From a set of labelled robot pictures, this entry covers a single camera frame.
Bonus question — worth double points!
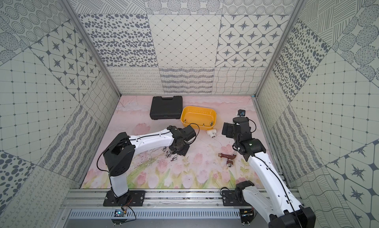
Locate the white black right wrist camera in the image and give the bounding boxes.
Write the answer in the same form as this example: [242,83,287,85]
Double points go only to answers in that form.
[237,109,246,117]

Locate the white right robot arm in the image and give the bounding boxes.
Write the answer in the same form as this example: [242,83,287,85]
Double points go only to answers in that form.
[222,116,316,228]

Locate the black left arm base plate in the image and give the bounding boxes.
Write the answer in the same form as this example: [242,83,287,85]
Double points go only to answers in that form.
[103,190,146,207]

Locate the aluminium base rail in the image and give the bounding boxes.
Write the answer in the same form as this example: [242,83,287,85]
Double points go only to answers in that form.
[62,189,306,210]

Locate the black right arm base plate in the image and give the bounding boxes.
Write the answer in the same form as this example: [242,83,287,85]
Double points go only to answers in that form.
[219,187,251,206]

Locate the white pipe tee fitting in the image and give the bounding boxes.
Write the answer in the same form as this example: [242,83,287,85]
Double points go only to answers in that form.
[206,129,217,138]

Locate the red brown pipe fitting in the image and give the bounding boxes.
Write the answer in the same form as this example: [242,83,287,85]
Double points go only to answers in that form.
[218,153,236,167]

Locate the black plastic tool case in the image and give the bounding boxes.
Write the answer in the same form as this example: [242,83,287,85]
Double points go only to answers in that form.
[150,96,183,120]

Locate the yellow plastic storage box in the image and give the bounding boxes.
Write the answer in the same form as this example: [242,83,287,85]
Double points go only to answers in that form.
[180,106,217,130]

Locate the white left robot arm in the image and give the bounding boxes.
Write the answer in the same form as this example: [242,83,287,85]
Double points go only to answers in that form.
[102,125,197,200]

